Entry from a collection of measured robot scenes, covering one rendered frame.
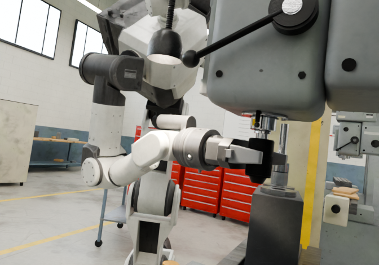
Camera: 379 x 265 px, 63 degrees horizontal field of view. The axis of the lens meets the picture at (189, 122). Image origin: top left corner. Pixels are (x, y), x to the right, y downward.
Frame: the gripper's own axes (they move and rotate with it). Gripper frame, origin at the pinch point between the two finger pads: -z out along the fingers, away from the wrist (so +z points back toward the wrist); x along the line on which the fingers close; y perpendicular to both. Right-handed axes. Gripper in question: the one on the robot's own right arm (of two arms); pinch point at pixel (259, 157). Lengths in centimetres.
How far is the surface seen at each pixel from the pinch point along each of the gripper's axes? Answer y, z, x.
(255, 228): 17.4, 7.9, 17.5
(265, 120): -6.7, -1.4, -1.9
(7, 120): 3, 596, 162
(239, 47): -17.4, 0.5, -10.4
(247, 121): -89, 465, 807
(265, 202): 10.9, 6.3, 18.2
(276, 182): 7.1, 10.2, 31.5
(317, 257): 28, 1, 46
